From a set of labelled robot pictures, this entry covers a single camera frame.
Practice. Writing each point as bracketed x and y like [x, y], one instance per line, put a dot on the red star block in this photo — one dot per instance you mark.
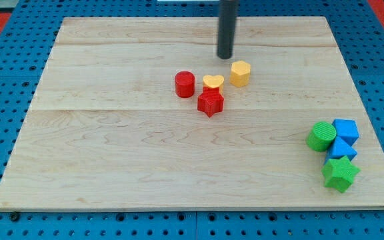
[210, 102]

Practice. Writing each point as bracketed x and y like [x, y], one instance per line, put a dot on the red cylinder block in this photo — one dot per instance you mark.
[184, 84]

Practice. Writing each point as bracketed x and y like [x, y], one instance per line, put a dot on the green star block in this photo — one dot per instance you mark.
[339, 173]

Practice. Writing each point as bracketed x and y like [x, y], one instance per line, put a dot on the yellow heart block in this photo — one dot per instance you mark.
[214, 81]

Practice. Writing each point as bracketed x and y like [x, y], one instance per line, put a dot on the blue triangle block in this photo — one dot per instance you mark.
[338, 149]

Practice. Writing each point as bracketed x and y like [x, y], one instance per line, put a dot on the green cylinder block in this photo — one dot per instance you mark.
[321, 136]

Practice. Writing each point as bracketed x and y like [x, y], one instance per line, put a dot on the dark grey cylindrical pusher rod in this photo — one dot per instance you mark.
[226, 28]

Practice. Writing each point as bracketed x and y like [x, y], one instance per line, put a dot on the blue cube block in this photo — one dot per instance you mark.
[347, 130]

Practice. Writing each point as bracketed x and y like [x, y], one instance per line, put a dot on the yellow hexagon block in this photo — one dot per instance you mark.
[240, 73]

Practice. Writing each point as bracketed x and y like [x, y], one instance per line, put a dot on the light wooden board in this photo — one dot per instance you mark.
[105, 130]

